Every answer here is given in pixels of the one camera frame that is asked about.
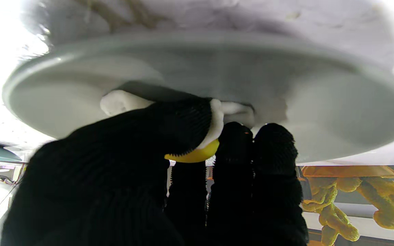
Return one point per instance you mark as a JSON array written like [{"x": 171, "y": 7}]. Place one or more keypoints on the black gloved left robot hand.
[{"x": 97, "y": 177}]

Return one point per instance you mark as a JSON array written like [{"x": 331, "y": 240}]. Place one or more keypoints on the toy fried egg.
[{"x": 121, "y": 100}]

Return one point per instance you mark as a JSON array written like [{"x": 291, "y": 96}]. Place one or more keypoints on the yellow ginger root decoration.
[{"x": 333, "y": 218}]

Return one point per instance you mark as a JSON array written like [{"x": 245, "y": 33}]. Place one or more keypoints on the grey round plate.
[{"x": 302, "y": 95}]

